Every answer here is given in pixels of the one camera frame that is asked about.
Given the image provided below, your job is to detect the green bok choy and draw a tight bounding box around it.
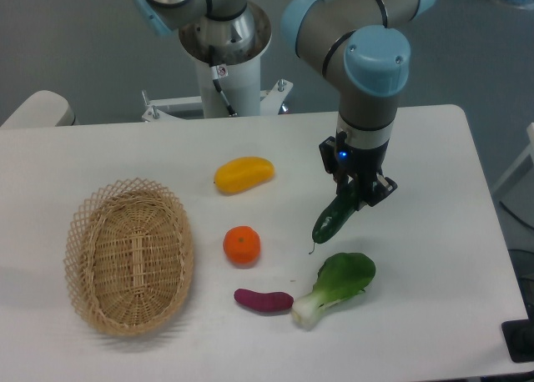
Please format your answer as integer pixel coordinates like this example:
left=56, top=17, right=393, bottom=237
left=290, top=253, right=376, bottom=329

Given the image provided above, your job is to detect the white chair back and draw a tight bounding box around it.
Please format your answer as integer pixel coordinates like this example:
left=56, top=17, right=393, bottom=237
left=1, top=90, right=79, bottom=130

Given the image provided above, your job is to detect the purple sweet potato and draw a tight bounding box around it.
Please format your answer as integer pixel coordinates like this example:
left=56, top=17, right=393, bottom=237
left=234, top=289, right=294, bottom=314

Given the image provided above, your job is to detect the orange tangerine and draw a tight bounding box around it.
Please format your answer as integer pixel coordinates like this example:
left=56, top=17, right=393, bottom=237
left=223, top=225, right=261, bottom=265

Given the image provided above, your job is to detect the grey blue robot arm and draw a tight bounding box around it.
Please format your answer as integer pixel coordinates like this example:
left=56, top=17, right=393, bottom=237
left=133, top=0, right=436, bottom=209

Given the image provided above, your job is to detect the black device at table edge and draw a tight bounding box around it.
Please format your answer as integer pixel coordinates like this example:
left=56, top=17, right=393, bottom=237
left=501, top=319, right=533, bottom=363

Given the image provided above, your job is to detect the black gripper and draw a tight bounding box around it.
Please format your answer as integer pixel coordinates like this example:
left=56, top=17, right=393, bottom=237
left=335, top=142, right=398, bottom=209

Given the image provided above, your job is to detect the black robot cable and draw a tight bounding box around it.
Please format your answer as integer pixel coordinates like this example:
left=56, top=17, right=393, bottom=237
left=207, top=44, right=239, bottom=118

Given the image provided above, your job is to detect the green cucumber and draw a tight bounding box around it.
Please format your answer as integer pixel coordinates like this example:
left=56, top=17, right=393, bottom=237
left=311, top=180, right=360, bottom=244

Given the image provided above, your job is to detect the yellow mango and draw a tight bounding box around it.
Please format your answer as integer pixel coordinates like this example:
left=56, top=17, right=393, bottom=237
left=214, top=157, right=275, bottom=194

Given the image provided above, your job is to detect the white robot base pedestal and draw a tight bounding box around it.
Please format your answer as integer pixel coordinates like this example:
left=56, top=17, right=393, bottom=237
left=143, top=2, right=294, bottom=122

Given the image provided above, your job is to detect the woven wicker basket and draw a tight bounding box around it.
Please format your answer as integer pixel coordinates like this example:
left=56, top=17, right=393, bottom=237
left=63, top=178, right=194, bottom=337

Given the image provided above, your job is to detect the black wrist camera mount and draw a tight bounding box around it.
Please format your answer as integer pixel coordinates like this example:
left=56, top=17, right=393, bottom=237
left=319, top=136, right=343, bottom=174

